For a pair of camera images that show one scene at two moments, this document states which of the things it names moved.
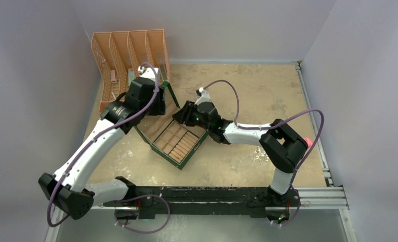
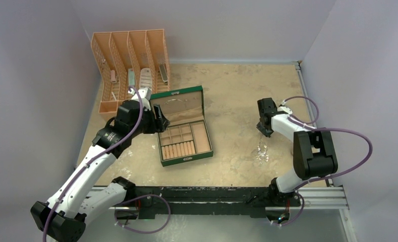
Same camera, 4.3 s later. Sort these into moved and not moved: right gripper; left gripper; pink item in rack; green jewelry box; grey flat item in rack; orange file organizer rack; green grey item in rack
Moved: left gripper; right gripper; green jewelry box
Not moved: orange file organizer rack; green grey item in rack; pink item in rack; grey flat item in rack
